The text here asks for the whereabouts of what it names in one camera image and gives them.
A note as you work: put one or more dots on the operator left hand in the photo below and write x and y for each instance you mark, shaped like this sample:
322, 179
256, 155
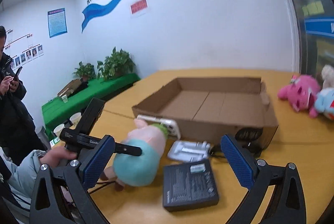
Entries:
55, 155

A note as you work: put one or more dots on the pink plush toy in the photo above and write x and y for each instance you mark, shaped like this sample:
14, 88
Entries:
301, 93

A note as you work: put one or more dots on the black product box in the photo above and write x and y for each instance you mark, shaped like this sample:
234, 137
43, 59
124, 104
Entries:
189, 186

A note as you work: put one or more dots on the person in black jacket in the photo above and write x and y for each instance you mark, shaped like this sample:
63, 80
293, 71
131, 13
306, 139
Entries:
18, 135

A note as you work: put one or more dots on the large potted green plant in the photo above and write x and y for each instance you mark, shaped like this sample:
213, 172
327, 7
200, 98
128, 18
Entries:
118, 64

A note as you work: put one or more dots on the brown cardboard box tray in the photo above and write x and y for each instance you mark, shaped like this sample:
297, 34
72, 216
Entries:
205, 109

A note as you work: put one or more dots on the white phone case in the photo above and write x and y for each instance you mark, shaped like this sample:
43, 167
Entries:
171, 125

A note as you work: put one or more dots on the operator grey sleeve forearm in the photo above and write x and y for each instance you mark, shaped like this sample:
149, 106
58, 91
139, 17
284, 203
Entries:
23, 176

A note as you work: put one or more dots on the red wall notice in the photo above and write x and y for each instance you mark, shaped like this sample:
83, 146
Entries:
138, 6

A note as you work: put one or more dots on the white paper cup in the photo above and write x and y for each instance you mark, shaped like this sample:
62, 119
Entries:
57, 131
75, 118

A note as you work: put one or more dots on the cream plush toy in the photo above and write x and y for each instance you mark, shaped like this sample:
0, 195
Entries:
327, 74

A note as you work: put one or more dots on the small potted green plant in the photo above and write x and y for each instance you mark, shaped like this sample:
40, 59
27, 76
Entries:
85, 71

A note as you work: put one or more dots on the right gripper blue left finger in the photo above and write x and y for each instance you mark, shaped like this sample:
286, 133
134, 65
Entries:
48, 204

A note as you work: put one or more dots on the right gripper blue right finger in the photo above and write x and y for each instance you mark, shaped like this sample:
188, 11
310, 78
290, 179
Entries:
287, 203

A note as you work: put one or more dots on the black smartphone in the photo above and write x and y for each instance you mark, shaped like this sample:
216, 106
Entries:
17, 73

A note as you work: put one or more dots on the light blue plush toy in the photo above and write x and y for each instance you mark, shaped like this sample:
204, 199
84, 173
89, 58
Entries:
324, 103

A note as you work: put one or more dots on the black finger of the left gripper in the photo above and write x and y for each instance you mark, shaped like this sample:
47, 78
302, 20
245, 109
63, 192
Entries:
121, 148

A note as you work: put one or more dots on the grey folding phone stand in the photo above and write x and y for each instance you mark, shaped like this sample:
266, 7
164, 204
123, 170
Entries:
184, 151

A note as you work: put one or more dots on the green cloth side table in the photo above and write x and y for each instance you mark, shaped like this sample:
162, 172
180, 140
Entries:
56, 111

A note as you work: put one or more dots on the small cardboard box on table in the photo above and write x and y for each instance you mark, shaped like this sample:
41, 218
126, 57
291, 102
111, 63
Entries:
70, 88

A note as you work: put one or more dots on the blue wall poster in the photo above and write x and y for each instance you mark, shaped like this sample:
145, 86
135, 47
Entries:
57, 22

